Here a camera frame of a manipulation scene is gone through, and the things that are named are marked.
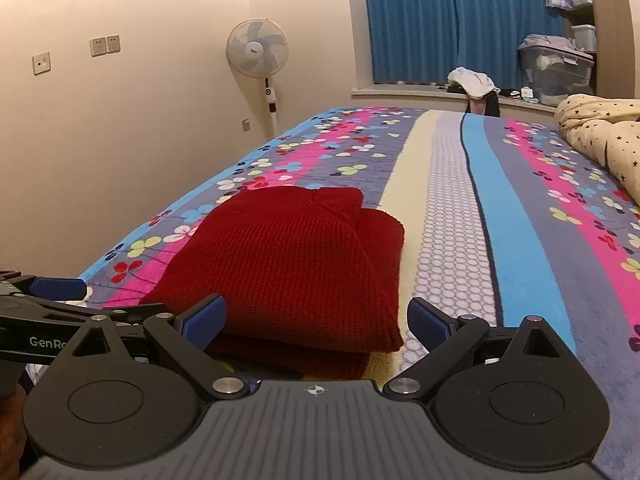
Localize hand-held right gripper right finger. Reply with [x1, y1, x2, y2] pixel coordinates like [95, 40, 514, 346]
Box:
[382, 297, 576, 401]

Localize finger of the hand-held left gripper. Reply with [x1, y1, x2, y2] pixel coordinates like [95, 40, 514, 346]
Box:
[0, 296, 167, 328]
[0, 270, 88, 302]

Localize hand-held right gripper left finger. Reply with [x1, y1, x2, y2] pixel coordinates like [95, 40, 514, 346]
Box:
[52, 294, 251, 401]

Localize red knitted sweater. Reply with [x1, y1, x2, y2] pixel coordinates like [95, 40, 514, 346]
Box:
[137, 186, 406, 381]

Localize dark hanging clothes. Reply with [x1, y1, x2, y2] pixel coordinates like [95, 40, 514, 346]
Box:
[467, 91, 502, 118]

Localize white clothes pile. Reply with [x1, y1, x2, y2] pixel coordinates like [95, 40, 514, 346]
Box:
[447, 66, 501, 101]

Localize floral striped bed blanket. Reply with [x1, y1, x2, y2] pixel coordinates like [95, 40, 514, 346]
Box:
[25, 105, 640, 480]

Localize beige window sill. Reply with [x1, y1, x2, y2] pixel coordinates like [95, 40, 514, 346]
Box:
[351, 84, 558, 113]

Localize cream star-printed quilt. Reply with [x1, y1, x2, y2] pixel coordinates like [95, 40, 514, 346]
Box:
[554, 94, 640, 206]

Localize clear plastic storage box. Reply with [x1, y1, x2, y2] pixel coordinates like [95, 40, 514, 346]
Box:
[517, 35, 596, 107]

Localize white standing fan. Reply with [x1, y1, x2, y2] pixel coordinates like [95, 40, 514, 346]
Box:
[226, 19, 288, 138]

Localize blue curtain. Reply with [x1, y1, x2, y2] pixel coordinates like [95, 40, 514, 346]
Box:
[361, 0, 571, 88]

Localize small clear plastic container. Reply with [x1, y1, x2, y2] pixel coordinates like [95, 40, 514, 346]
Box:
[571, 24, 597, 52]

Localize wooden shelf unit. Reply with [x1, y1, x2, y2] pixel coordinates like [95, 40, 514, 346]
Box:
[555, 0, 640, 98]

